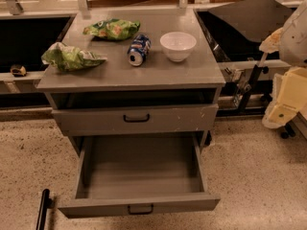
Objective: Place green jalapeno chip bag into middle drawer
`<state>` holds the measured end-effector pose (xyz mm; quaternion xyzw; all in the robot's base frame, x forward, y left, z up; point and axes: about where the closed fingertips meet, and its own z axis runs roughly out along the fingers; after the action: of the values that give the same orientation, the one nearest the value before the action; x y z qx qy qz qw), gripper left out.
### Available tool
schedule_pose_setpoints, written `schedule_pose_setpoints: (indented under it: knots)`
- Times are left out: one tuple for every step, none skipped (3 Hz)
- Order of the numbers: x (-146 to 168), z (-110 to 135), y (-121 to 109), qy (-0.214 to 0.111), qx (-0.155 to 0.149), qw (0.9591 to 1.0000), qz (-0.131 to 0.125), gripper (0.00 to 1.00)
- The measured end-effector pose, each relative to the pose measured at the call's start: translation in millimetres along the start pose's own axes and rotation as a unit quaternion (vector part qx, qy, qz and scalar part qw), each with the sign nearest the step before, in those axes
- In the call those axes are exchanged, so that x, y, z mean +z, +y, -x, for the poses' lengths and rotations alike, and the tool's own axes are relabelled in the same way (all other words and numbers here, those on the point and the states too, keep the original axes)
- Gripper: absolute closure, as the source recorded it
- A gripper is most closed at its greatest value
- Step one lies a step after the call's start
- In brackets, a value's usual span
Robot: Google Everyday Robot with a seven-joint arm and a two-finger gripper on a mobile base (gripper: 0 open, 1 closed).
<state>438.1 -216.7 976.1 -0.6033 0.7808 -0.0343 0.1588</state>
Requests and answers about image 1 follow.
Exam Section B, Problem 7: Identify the black tray stand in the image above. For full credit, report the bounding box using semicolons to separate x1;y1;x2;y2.
200;0;294;117

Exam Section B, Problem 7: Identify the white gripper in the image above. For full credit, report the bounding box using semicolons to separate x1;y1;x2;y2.
262;67;307;128

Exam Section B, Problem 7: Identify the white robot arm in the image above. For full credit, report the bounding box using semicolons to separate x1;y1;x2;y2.
259;0;307;128

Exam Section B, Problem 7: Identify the blue soda can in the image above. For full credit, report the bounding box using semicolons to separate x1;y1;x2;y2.
128;34;151;66

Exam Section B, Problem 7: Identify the black bar on floor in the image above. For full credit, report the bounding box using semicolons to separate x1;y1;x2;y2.
35;189;53;230

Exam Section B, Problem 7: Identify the green jalapeno chip bag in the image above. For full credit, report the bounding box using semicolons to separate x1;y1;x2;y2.
41;42;106;72

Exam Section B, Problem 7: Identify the green chip bag rear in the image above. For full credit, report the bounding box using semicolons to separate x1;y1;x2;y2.
83;18;141;40

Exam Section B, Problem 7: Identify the black upper drawer handle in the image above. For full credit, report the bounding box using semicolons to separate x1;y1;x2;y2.
123;114;151;123

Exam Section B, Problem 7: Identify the white bowl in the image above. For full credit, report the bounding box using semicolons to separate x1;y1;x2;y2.
160;32;197;62

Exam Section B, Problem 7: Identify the open grey middle drawer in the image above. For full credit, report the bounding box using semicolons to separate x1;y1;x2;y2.
59;133;220;219

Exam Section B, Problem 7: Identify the small dark object on ledge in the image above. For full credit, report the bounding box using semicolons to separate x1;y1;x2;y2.
11;64;27;77

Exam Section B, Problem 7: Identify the black open drawer handle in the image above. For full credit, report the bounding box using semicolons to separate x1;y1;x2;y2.
127;204;154;216

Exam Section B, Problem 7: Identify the closed grey upper drawer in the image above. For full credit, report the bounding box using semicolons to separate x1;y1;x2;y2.
53;104;218;136

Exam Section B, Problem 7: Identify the grey drawer cabinet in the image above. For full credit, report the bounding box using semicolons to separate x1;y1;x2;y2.
36;6;226;219

